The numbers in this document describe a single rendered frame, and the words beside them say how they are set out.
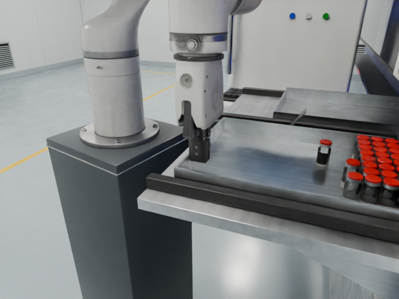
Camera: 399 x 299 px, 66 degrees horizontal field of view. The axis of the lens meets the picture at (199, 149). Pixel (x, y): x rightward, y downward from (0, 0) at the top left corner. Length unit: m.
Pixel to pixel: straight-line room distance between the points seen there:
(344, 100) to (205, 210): 0.67
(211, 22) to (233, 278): 1.28
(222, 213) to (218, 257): 1.20
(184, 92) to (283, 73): 0.95
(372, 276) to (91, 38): 0.65
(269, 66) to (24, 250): 1.51
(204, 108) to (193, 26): 0.11
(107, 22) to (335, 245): 0.56
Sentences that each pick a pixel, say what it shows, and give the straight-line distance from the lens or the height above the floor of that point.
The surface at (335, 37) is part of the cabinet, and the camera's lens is 1.33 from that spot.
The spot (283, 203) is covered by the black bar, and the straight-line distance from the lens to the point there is 0.44.
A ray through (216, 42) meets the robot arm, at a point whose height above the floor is 1.10.
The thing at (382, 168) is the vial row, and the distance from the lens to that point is 0.52.
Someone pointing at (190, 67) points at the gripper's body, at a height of 1.07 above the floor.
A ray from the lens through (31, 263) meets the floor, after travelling 1.80.
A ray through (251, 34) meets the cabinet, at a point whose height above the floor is 1.04.
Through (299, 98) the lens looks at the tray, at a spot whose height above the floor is 0.89.
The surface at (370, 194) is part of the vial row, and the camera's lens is 0.49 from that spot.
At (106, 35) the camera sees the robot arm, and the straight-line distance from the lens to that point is 0.67.
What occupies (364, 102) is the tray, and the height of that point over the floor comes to 0.89.
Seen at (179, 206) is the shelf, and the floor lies 0.88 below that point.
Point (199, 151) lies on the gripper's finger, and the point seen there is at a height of 0.93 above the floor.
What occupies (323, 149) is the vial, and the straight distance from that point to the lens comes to 0.58.
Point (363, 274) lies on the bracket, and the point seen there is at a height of 0.77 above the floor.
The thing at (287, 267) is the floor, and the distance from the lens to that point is 1.64.
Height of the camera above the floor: 1.14
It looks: 25 degrees down
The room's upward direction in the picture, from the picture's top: straight up
